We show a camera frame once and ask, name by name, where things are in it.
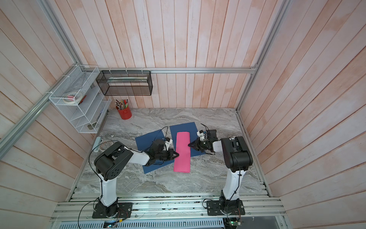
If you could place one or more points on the blue paper sheet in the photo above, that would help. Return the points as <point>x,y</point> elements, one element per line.
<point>145,143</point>
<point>187,127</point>

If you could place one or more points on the tape roll on table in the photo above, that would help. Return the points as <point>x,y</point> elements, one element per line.
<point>105,145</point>

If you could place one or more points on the white wire shelf rack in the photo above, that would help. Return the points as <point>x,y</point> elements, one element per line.
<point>87,116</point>

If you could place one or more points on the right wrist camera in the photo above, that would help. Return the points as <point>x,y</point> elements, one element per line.
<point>201,135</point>

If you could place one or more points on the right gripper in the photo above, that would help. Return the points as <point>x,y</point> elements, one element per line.
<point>197,146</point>

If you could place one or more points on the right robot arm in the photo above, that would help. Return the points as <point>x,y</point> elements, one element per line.
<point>237,158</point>

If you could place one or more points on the red pen cup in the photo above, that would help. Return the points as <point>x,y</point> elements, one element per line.
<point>123,109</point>

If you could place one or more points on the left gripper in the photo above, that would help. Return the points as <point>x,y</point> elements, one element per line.
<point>171,151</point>

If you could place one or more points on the right blue paper sheet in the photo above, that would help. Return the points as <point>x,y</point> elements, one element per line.
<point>187,127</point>

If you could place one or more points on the aluminium frame rail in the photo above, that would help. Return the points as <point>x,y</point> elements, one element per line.
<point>168,206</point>

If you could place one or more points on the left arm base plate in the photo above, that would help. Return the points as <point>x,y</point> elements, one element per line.
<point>116,210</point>

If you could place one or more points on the tape roll in rack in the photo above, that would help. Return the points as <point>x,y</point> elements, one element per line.
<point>72,98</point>

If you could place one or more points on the left blue paper sheet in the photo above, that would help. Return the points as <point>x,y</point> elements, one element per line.
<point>145,143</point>

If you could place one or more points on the black mesh wall basket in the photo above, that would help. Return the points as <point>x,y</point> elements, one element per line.
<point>125,82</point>

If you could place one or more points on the pink rectangular paper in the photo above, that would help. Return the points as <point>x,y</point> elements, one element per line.
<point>183,161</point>

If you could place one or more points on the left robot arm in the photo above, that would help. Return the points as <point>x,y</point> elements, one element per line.
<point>110,163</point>

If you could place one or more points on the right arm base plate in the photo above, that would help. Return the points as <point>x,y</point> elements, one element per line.
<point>228,208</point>

